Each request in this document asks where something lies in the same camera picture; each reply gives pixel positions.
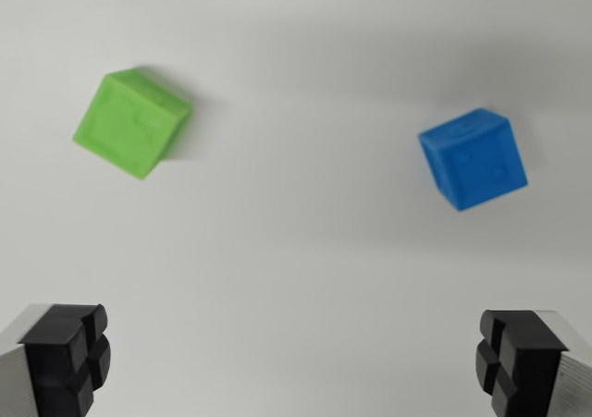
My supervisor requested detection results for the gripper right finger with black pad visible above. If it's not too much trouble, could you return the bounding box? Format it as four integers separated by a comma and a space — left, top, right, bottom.
475, 309, 592, 417

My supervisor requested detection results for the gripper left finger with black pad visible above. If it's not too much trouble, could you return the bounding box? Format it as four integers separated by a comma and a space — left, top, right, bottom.
0, 302, 112, 417

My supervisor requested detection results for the green plastic cube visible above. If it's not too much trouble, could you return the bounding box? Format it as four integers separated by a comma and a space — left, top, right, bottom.
71, 67, 194, 181

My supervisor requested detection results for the blue plastic cube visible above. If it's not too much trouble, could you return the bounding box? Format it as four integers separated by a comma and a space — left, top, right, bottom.
417, 107, 529, 213

